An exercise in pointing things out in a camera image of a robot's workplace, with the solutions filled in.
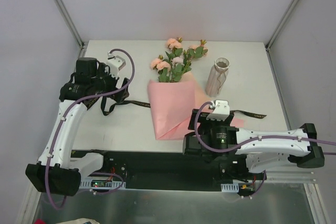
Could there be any black ribbon gold lettering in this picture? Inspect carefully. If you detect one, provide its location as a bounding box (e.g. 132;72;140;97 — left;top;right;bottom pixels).
100;97;266;119

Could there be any pink wrapping paper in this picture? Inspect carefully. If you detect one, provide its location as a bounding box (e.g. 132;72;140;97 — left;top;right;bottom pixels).
146;72;245;141

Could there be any pink flower stem pale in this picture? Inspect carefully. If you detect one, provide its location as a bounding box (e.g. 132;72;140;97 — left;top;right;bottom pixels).
171;57;184;82

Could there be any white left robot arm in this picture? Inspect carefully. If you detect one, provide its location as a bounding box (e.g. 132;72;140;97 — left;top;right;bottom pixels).
25;56;126;196

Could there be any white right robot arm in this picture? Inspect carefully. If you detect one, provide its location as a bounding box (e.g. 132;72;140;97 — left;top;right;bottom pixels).
183;109;325;179

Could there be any white ribbed vase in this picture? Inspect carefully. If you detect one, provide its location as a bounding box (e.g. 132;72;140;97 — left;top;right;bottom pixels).
205;57;230;97

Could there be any beige cloth bottom edge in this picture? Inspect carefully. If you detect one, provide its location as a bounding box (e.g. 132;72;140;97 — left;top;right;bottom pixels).
58;218;99;224

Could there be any red object bottom edge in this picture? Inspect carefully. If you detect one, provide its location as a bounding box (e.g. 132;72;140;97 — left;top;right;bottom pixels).
34;219;46;224

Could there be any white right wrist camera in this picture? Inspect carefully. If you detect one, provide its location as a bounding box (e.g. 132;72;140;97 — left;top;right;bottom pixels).
206;100;230;121

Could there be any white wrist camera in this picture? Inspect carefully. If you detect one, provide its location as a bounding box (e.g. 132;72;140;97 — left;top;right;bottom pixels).
206;100;230;121
106;56;126;78

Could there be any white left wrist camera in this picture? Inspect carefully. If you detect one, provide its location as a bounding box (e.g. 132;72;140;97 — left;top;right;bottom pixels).
106;56;126;78

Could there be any right white cable duct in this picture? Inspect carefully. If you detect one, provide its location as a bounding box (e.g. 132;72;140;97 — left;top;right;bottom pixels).
220;183;239;193

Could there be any white cable duct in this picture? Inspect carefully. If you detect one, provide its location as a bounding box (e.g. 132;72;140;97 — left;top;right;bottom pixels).
79;179;126;190
220;183;239;193

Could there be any left aluminium frame post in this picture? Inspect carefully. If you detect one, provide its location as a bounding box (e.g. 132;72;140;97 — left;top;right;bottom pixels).
54;0;85;49

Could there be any aluminium frame post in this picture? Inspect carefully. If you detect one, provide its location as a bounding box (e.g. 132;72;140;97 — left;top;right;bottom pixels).
265;0;318;49
54;0;85;49

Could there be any left white cable duct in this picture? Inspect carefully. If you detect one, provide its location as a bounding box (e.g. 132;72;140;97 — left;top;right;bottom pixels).
79;179;126;190

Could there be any right aluminium frame post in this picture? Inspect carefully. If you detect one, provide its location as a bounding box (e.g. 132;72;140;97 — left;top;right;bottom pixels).
265;0;318;49

